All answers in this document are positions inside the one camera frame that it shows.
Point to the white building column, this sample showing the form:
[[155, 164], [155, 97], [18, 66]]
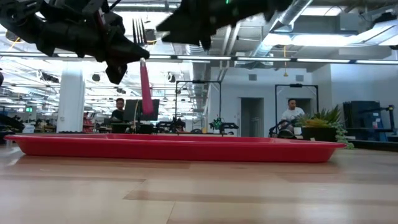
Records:
[[71, 102]]

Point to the black aluminium table frame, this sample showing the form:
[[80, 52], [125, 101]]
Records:
[[373, 144]]

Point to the grey door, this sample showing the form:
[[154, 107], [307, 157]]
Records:
[[252, 118]]

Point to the small potted green plant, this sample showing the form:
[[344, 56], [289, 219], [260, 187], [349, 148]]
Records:
[[320, 133]]

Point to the person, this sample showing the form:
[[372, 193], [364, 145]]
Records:
[[118, 113], [292, 113]]

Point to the silver ventilation duct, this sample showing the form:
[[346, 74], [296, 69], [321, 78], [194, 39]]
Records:
[[292, 12]]

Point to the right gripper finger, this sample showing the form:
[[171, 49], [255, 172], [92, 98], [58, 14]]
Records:
[[189, 28]]

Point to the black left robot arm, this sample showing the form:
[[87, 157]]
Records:
[[15, 18]]

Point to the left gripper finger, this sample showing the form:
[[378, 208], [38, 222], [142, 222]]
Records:
[[127, 49]]

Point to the red plastic tray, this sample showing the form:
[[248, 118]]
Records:
[[174, 151]]

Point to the ceiling strip light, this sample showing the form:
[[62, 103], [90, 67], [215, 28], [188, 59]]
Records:
[[203, 57], [323, 60], [377, 62], [263, 59]]

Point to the black storage cabinets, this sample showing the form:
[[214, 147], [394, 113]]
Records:
[[360, 118]]

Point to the black robot station frame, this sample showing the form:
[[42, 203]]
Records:
[[199, 81], [295, 85]]

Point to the black computer monitor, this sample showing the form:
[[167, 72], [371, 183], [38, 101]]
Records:
[[130, 110]]

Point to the small robot with green parts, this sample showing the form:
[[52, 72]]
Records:
[[217, 124]]

